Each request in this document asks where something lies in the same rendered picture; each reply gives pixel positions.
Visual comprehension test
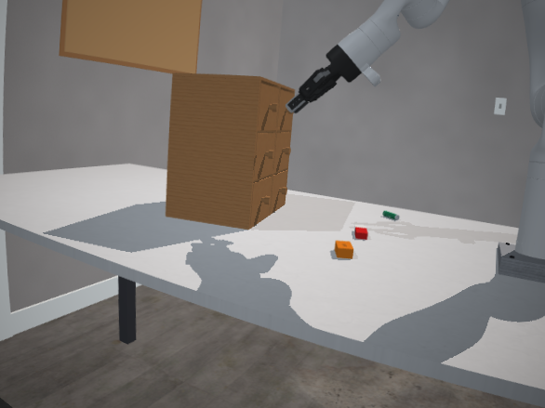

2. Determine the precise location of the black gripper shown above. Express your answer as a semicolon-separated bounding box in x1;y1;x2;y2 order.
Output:
286;45;361;113

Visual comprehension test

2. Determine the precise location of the green battery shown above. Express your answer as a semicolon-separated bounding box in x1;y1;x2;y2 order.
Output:
383;211;400;220

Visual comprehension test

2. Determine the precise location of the brown wooden drawer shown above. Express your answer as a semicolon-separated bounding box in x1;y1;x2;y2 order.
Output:
273;132;291;171
250;176;272;226
258;83;279;127
254;131;275;178
271;170;287;212
277;89;294;127

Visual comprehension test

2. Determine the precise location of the orange 9v battery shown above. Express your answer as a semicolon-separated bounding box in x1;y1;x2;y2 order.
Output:
335;241;353;259

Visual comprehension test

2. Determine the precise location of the brown wooden chest of drawers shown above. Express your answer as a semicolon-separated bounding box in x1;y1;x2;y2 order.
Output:
166;72;295;230

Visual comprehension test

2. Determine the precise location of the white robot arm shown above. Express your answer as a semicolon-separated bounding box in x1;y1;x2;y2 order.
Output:
338;0;545;259

